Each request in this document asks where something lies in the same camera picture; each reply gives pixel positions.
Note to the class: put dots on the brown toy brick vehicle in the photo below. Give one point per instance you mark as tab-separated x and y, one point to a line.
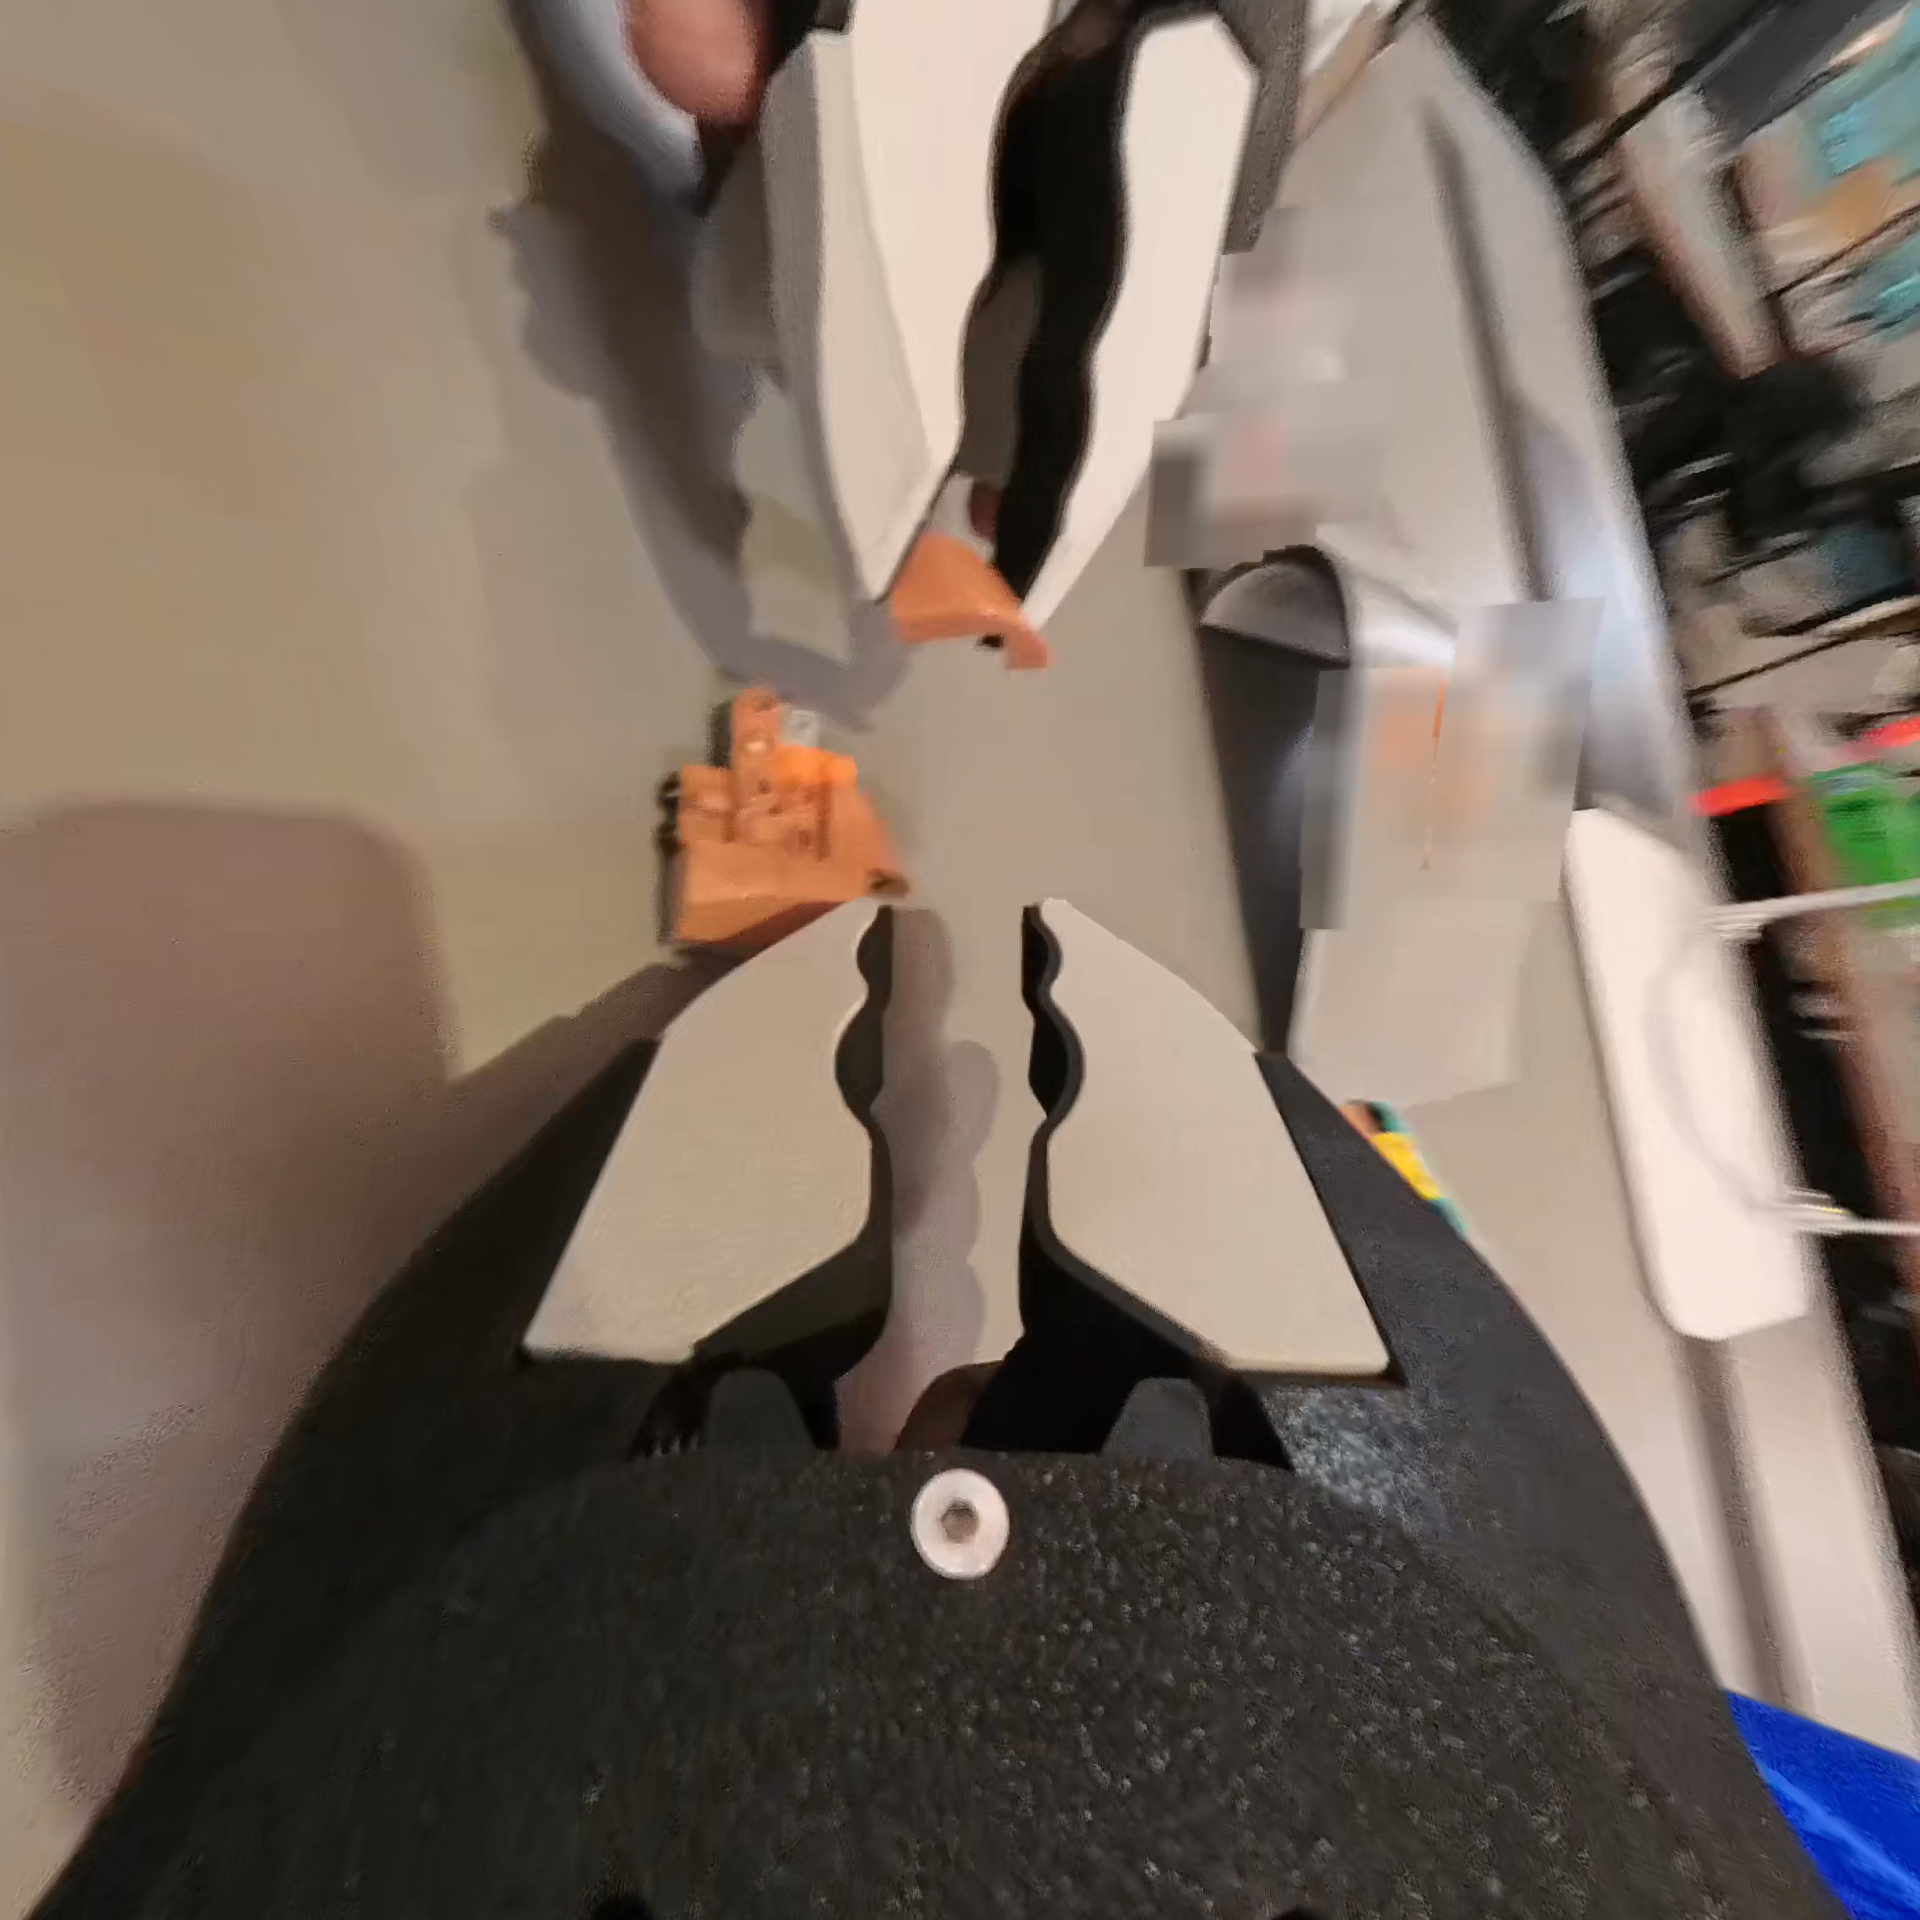
1403	1162

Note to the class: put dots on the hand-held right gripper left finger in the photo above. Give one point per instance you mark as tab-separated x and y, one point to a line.
706	1184

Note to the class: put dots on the person's right hand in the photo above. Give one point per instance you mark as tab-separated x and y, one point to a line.
945	1418

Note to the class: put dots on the blue plastic bin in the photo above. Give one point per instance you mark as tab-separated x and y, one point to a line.
1845	1829

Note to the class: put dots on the green crate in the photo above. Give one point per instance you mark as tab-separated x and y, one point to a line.
1875	826

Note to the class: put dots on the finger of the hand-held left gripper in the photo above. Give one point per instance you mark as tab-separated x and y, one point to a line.
886	299
1185	224

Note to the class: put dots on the brown toy brick assembly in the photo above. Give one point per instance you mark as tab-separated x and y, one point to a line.
765	884

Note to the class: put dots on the open grey booklet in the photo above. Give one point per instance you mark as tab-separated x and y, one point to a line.
1381	495

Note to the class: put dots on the white stand with flat base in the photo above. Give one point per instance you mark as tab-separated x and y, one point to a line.
1682	1124

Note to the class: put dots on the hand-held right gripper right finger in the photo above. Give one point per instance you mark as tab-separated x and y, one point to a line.
1202	1184

